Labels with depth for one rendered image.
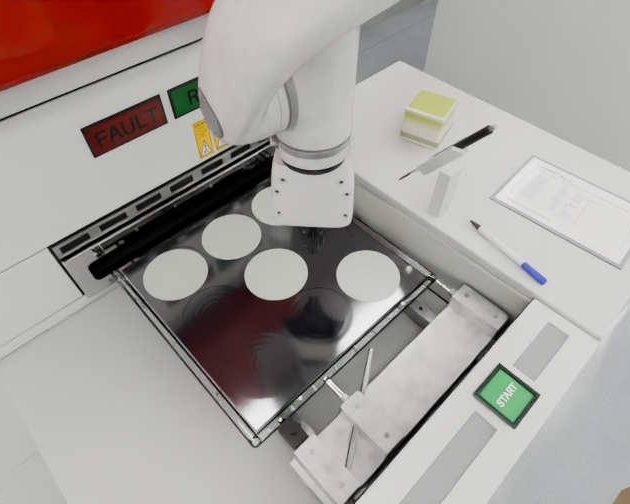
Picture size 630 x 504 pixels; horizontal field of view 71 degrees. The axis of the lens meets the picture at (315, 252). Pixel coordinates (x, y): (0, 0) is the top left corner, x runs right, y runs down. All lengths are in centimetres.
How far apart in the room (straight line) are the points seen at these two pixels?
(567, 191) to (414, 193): 25
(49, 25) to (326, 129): 30
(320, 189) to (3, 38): 34
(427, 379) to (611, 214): 40
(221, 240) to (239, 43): 47
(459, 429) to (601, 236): 39
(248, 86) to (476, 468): 44
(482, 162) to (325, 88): 47
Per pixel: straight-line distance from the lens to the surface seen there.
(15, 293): 79
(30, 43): 56
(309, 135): 45
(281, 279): 70
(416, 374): 66
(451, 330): 71
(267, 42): 33
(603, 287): 73
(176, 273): 74
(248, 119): 38
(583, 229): 79
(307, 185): 52
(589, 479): 172
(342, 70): 43
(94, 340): 82
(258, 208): 81
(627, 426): 185
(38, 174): 68
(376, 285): 70
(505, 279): 69
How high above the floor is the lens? 148
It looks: 52 degrees down
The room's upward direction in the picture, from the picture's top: straight up
